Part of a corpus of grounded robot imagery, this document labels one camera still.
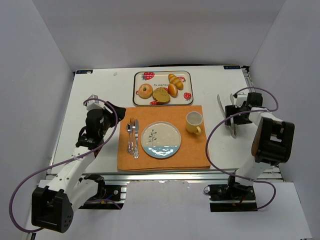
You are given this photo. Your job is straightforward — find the yellow ceramic mug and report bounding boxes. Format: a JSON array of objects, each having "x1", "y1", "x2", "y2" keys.
[{"x1": 185, "y1": 111, "x2": 203, "y2": 135}]

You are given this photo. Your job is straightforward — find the strawberry print white tray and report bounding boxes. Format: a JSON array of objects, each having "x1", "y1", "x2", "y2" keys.
[{"x1": 132, "y1": 70, "x2": 194, "y2": 106}]

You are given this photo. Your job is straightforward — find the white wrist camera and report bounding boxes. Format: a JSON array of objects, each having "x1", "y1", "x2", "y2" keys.
[
  {"x1": 83, "y1": 94, "x2": 105, "y2": 111},
  {"x1": 233, "y1": 92, "x2": 248, "y2": 108}
]

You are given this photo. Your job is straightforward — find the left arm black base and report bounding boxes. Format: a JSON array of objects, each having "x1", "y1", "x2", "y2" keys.
[{"x1": 78, "y1": 174, "x2": 126, "y2": 210}]

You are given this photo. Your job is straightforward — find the blue label right corner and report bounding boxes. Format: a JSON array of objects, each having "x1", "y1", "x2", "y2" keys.
[{"x1": 223, "y1": 65, "x2": 241, "y2": 70}]

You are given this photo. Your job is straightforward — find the round golden bun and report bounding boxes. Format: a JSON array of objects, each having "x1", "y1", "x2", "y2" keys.
[{"x1": 167, "y1": 83, "x2": 178, "y2": 98}]

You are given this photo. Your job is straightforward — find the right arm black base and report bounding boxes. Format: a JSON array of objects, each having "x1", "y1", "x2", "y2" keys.
[{"x1": 203, "y1": 184, "x2": 258, "y2": 213}]

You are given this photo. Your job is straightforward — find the silver fork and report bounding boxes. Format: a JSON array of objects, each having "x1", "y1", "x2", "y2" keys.
[{"x1": 129, "y1": 117, "x2": 135, "y2": 155}]

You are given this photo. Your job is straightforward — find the blue label corner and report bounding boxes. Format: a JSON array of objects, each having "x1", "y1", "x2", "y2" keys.
[
  {"x1": 223, "y1": 65, "x2": 241, "y2": 70},
  {"x1": 75, "y1": 69, "x2": 93, "y2": 75}
]

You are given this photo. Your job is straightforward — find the brown bread slice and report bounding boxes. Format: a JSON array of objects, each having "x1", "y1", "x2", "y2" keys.
[{"x1": 152, "y1": 87, "x2": 171, "y2": 105}]

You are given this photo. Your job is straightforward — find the white blue ceramic plate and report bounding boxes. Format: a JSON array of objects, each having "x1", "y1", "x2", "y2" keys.
[{"x1": 140, "y1": 121, "x2": 182, "y2": 159}]

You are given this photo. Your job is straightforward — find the silver spoon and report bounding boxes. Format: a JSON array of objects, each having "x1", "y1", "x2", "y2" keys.
[{"x1": 126, "y1": 123, "x2": 132, "y2": 153}]

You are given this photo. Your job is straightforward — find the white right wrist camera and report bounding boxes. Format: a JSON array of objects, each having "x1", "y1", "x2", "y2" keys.
[{"x1": 233, "y1": 92, "x2": 248, "y2": 108}]

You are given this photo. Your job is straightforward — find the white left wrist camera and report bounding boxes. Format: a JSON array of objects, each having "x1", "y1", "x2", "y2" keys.
[{"x1": 83, "y1": 94, "x2": 105, "y2": 111}]

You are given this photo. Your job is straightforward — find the striped long bread roll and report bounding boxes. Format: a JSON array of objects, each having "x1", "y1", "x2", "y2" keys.
[{"x1": 168, "y1": 74, "x2": 184, "y2": 90}]

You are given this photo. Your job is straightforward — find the orange cloth placemat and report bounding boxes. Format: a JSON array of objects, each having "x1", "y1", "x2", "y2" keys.
[{"x1": 117, "y1": 105, "x2": 210, "y2": 171}]

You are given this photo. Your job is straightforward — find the silver table knife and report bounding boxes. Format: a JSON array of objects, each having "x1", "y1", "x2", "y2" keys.
[{"x1": 133, "y1": 119, "x2": 139, "y2": 159}]

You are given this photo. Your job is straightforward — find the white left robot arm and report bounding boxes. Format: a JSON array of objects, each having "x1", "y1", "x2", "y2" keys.
[{"x1": 31, "y1": 97, "x2": 126, "y2": 233}]

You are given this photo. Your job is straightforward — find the metal serving tongs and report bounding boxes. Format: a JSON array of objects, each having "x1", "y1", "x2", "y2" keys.
[{"x1": 216, "y1": 93, "x2": 238, "y2": 139}]

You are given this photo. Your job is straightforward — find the blue label left corner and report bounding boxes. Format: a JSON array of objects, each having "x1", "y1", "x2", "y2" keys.
[{"x1": 75, "y1": 69, "x2": 93, "y2": 75}]

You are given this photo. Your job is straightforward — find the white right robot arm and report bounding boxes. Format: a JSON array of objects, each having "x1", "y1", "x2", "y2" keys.
[{"x1": 224, "y1": 92, "x2": 295, "y2": 199}]

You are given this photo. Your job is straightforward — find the sugared bagel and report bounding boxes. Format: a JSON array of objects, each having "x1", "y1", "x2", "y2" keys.
[{"x1": 138, "y1": 83, "x2": 153, "y2": 99}]

